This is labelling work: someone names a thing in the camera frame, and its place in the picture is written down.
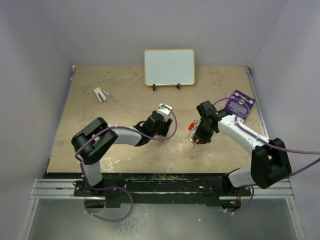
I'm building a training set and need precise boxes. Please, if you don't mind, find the keyring with coloured key tags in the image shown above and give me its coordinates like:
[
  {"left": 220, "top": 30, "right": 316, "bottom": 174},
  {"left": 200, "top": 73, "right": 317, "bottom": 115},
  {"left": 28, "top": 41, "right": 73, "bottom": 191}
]
[{"left": 188, "top": 119, "right": 201, "bottom": 149}]

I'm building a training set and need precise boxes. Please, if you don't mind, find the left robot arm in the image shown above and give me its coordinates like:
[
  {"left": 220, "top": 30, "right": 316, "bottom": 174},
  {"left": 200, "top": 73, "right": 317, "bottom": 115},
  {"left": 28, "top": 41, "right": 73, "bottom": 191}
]
[{"left": 71, "top": 104, "right": 177, "bottom": 196}]

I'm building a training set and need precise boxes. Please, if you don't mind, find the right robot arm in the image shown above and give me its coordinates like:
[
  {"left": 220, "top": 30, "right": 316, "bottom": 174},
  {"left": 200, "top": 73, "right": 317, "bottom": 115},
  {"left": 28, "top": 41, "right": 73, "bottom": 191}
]
[{"left": 192, "top": 100, "right": 292, "bottom": 196}]

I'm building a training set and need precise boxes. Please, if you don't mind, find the purple card package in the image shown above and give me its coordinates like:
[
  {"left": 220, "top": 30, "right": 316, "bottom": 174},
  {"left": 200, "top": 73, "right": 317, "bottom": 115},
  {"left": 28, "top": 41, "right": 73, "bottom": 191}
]
[{"left": 224, "top": 89, "right": 256, "bottom": 123}]

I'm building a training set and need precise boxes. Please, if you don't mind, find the small whiteboard on stand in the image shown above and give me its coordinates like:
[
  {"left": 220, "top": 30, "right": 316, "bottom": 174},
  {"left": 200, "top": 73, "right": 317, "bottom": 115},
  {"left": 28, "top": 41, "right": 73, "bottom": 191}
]
[{"left": 143, "top": 48, "right": 196, "bottom": 91}]

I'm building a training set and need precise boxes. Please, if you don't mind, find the yellow tipped pen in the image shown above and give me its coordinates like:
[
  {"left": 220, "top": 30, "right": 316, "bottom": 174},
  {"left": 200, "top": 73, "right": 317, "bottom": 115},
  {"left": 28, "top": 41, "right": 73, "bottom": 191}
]
[{"left": 100, "top": 87, "right": 116, "bottom": 101}]

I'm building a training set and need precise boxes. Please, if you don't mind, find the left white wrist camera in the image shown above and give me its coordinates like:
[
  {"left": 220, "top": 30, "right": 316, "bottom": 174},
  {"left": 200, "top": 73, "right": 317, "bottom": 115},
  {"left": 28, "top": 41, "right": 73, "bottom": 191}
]
[{"left": 156, "top": 103, "right": 173, "bottom": 122}]

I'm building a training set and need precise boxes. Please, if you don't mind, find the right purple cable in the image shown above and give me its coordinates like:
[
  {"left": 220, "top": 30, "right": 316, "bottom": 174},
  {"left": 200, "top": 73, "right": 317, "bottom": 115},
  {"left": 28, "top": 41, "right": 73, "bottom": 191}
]
[{"left": 212, "top": 97, "right": 320, "bottom": 216}]

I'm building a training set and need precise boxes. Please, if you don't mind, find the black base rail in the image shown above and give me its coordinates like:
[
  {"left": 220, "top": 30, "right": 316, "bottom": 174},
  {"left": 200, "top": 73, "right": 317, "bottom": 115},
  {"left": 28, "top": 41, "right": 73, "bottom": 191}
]
[{"left": 42, "top": 171, "right": 261, "bottom": 208}]

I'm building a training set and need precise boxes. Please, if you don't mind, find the aluminium frame rail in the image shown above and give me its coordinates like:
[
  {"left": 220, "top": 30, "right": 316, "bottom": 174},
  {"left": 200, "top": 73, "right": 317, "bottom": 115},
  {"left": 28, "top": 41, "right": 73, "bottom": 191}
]
[{"left": 30, "top": 179, "right": 76, "bottom": 200}]

